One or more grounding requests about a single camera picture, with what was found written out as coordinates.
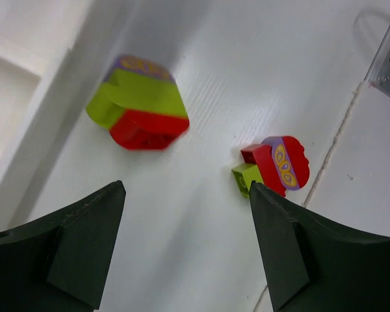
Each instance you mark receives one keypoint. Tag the red green purple lego stack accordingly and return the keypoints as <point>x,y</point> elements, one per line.
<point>139,103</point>

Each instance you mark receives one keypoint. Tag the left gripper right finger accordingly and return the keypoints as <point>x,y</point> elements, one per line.
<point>312,263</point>

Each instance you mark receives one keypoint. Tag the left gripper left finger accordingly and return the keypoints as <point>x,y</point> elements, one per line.
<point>60,262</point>

